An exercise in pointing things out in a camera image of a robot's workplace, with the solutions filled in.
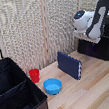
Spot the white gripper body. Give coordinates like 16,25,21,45
72,28,101,48

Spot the red plastic cup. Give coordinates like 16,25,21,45
28,67,42,85

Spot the navy blue book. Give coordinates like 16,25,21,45
55,47,85,84

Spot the black air fryer drawer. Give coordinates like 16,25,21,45
75,35,109,66

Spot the black fabric storage box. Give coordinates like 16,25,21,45
0,52,50,109

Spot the blue plastic bowl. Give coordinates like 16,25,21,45
41,76,64,98

